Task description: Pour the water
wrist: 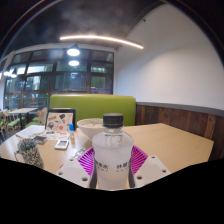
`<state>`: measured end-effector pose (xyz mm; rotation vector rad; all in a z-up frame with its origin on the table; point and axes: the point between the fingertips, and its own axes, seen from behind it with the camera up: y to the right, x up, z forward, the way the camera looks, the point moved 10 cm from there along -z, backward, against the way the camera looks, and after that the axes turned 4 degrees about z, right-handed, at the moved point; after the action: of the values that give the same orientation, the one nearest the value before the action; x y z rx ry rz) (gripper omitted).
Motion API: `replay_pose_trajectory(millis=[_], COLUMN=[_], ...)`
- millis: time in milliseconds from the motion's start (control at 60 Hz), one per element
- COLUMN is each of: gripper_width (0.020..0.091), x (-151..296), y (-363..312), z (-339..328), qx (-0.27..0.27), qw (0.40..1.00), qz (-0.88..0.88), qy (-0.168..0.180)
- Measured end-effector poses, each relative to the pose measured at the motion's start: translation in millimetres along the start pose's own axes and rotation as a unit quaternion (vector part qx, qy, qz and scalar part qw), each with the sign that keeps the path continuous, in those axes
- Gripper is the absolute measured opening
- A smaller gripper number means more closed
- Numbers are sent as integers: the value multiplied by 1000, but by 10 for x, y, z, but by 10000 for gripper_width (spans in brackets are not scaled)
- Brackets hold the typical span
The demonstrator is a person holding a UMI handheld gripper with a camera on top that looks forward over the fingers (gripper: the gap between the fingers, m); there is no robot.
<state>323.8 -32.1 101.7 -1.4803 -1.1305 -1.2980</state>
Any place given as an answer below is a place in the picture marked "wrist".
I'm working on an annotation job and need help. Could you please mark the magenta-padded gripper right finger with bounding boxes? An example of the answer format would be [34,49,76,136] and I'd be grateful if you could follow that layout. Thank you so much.
[128,145,172,189]

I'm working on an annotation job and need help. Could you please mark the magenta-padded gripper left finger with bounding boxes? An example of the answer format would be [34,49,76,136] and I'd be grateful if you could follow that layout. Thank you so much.
[55,146,98,190]

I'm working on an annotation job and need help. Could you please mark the clear black-capped water bottle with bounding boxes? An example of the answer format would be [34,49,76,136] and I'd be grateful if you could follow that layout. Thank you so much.
[91,112,135,191]

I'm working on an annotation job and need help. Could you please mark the small white handheld device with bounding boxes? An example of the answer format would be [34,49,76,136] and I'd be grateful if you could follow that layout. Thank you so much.
[54,138,70,150]

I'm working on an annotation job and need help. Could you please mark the white sticker sheet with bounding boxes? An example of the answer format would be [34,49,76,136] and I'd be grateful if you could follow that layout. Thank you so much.
[42,130,71,141]

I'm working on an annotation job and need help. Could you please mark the small blue-capped bottle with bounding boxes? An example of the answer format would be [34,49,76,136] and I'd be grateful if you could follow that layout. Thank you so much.
[68,123,75,139]

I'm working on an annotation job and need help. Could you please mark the speckled ceramic mug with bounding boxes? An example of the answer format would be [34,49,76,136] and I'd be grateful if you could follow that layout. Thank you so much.
[13,138,45,170]

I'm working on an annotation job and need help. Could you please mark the white bowl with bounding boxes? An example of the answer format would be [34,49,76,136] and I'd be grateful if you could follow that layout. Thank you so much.
[76,117,105,140]

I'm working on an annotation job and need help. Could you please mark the sticker-covered laptop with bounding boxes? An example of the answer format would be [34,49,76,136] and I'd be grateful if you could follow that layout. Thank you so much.
[44,108,77,134]

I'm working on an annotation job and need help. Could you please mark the white paper sheet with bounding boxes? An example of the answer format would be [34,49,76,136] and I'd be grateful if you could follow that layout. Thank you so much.
[15,124,46,139]

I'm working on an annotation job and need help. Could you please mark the green upholstered bench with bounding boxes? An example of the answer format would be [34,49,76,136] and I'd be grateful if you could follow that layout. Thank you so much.
[49,93,137,127]

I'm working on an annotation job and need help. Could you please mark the wooden green-seated chairs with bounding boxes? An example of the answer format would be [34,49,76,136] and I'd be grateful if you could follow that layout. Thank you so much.
[0,107,49,134]

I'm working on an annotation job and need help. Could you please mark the light wooden dining table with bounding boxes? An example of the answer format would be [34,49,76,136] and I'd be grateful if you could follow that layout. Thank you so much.
[8,107,39,129]

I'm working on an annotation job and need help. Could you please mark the round pendant lamps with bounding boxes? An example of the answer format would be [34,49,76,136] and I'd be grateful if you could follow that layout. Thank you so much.
[0,44,82,79]

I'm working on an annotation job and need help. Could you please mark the long linear ceiling light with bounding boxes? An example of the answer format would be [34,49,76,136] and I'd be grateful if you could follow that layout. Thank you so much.
[59,34,145,50]

